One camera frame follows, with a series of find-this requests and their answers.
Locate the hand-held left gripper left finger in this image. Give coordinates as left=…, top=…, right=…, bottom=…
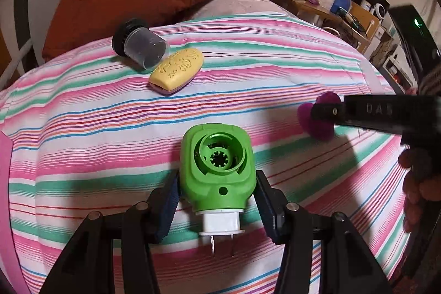
left=39, top=172, right=180, bottom=294

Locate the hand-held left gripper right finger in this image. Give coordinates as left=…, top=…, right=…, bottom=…
left=255, top=170, right=390, bottom=294

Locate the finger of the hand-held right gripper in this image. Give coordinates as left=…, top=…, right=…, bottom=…
left=311, top=94, right=404, bottom=136

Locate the green plug-in device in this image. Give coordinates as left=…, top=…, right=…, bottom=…
left=179, top=123, right=256, bottom=258

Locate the purple plastic funnel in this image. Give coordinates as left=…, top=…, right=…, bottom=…
left=298, top=92, right=335, bottom=142

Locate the person's right hand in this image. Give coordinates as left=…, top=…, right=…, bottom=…
left=398, top=149, right=432, bottom=233

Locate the white round device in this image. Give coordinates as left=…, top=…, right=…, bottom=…
left=372, top=3, right=388, bottom=21

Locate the cardboard box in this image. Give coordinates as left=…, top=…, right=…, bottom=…
left=348, top=1, right=380, bottom=53

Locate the pink green striped blanket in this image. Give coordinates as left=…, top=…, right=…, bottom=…
left=0, top=14, right=414, bottom=294

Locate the wooden shelf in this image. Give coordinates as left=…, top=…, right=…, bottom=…
left=241, top=0, right=380, bottom=52

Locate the yellow soap bar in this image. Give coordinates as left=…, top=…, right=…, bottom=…
left=149, top=48, right=204, bottom=96

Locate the pink bed sheet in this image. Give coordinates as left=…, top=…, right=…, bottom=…
left=0, top=131, right=32, bottom=294

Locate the mauve quilted bedsheet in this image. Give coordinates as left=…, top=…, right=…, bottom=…
left=191, top=0, right=297, bottom=21

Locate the grey cup with black lid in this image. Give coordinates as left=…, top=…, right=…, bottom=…
left=112, top=18, right=169, bottom=71

